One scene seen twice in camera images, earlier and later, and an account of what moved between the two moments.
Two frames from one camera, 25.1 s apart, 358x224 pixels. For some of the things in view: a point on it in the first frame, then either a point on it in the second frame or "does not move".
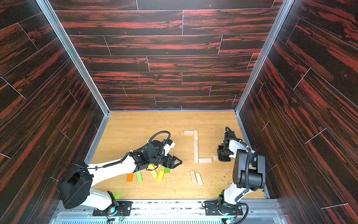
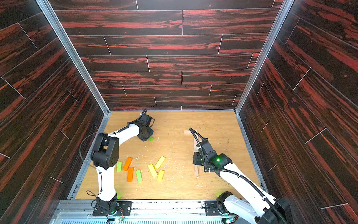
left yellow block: [154, 174] does not move
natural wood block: [193, 176] -> [196, 170]
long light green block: [139, 176] does not move
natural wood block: [195, 135] does not move
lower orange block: [130, 177] does not move
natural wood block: [196, 145] does not move
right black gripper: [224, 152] -> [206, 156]
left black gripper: [171, 165] -> [151, 132]
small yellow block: [160, 175] does not move
